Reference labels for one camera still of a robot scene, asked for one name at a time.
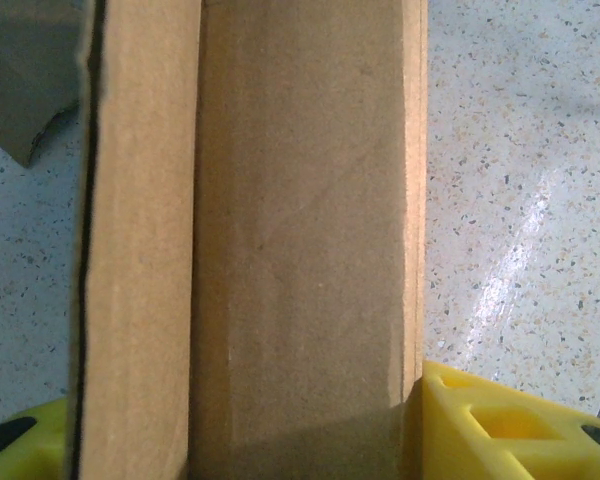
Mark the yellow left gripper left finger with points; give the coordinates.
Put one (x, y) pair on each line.
(25, 445)

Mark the brown cardboard mailer box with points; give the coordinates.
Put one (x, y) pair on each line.
(300, 225)

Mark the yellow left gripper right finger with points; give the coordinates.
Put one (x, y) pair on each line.
(510, 440)

